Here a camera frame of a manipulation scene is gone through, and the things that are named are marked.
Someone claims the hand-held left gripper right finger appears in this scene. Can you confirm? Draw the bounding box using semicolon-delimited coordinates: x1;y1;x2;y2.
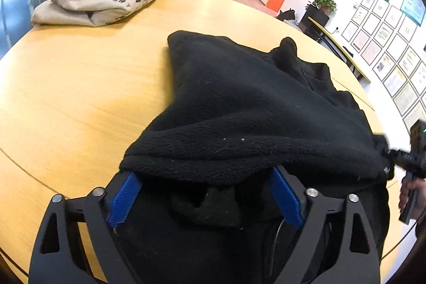
270;166;382;284

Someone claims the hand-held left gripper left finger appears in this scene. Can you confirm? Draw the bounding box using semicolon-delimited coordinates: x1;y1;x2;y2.
28;170;143;284

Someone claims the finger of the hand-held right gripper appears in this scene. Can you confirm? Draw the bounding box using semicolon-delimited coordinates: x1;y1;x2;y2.
383;146;420;171

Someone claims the black fleece jacket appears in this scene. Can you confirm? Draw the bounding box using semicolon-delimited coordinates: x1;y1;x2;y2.
119;30;397;284

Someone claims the person's right hand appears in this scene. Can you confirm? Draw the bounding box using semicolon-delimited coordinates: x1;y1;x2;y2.
398;175;426;213

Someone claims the wooden side table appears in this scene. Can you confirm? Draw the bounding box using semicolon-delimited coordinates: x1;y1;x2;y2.
308;16;372;84

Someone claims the leafy plant in black planter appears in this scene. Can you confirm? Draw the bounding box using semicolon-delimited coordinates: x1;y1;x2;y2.
301;0;337;33

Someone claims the thin black cable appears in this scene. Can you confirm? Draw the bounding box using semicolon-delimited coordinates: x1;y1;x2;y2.
380;223;417;261

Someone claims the wall of framed certificates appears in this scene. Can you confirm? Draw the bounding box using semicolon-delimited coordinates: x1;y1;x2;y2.
340;0;426;131

